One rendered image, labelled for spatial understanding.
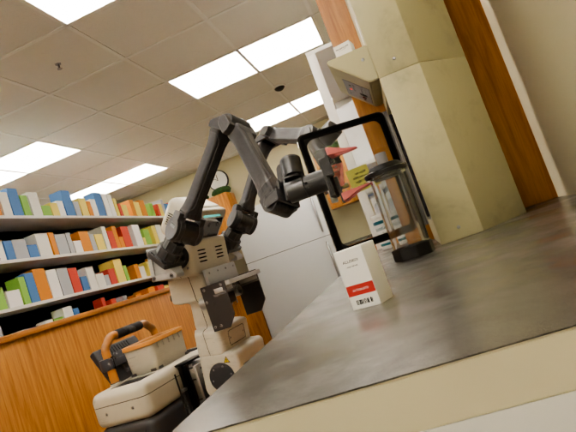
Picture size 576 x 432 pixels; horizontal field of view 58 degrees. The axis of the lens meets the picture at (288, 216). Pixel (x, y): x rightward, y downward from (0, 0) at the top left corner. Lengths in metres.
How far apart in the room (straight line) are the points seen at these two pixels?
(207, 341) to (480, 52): 1.34
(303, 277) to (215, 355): 4.60
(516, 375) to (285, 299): 6.18
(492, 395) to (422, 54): 1.19
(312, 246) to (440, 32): 5.01
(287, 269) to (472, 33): 4.96
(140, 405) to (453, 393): 1.63
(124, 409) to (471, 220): 1.30
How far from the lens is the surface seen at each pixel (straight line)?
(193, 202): 1.70
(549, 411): 0.40
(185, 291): 1.95
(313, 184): 1.31
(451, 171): 1.41
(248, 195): 2.12
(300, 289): 6.47
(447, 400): 0.39
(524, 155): 1.82
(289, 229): 6.44
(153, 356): 2.07
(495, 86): 1.85
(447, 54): 1.56
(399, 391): 0.38
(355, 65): 1.47
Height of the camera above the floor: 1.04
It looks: 4 degrees up
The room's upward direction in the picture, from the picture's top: 20 degrees counter-clockwise
